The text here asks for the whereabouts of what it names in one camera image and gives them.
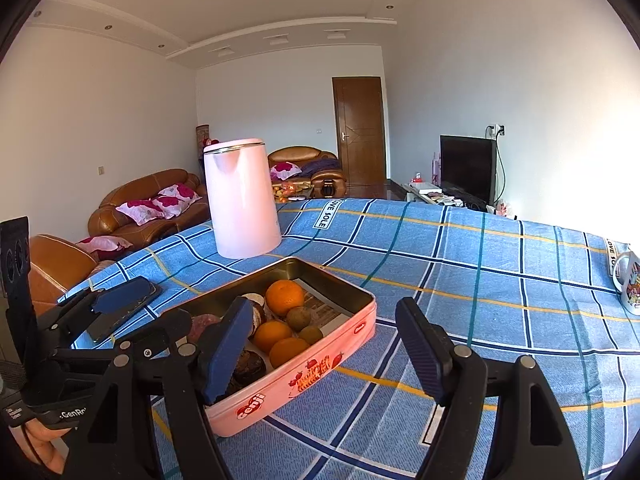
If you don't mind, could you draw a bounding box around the purple blanket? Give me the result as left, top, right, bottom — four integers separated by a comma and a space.
299, 158, 342, 177

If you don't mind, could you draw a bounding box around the pink floral pillow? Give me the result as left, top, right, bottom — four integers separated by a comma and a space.
75, 236, 134, 257
116, 200, 167, 226
152, 183, 202, 220
271, 161, 303, 181

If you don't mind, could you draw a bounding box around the purple sweet potato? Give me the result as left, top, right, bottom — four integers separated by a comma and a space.
187, 314, 223, 342

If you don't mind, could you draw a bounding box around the person's left hand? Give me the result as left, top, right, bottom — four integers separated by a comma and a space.
12, 422, 71, 476

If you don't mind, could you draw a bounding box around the pink electric kettle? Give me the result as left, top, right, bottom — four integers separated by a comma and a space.
202, 138, 282, 260

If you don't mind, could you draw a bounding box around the blue plaid tablecloth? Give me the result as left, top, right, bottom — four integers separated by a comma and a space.
57, 197, 640, 480

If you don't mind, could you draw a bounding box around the black power cable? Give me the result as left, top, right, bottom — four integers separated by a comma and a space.
494, 135, 507, 206

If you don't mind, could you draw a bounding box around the large orange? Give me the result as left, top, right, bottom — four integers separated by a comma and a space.
265, 280, 306, 317

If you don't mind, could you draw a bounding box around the small orange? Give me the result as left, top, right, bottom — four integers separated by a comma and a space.
269, 337, 312, 368
251, 321, 293, 353

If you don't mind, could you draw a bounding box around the brown leather armchair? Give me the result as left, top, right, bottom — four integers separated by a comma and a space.
27, 234, 103, 317
267, 146, 347, 198

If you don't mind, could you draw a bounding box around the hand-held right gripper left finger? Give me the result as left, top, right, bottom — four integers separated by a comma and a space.
75, 297, 256, 480

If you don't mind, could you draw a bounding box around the dark brown door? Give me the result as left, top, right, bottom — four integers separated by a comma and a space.
332, 76, 388, 187

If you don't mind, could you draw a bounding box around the black television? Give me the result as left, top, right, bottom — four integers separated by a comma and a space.
440, 135, 498, 206

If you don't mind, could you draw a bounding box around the pink tin box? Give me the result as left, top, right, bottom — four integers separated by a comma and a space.
172, 256, 377, 438

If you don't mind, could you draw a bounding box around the printed paper sheet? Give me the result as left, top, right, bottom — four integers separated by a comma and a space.
290, 276, 355, 338

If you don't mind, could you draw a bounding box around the brown striped shell object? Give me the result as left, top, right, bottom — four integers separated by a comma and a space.
241, 292, 267, 337

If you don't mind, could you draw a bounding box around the long brown leather sofa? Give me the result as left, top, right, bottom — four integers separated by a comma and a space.
88, 169, 211, 251

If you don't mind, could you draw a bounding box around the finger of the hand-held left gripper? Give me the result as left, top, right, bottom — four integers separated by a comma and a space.
50, 309, 193, 376
37, 276, 163, 331

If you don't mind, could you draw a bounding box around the white television stand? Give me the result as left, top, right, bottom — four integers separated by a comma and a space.
402, 180, 493, 212

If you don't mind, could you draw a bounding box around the coffee table with clutter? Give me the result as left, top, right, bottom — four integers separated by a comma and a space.
272, 182, 317, 204

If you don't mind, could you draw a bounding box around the printed white mug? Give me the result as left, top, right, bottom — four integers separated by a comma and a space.
611, 250, 640, 316

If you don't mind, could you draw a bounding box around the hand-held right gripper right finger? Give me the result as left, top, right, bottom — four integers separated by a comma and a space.
395, 296, 586, 480

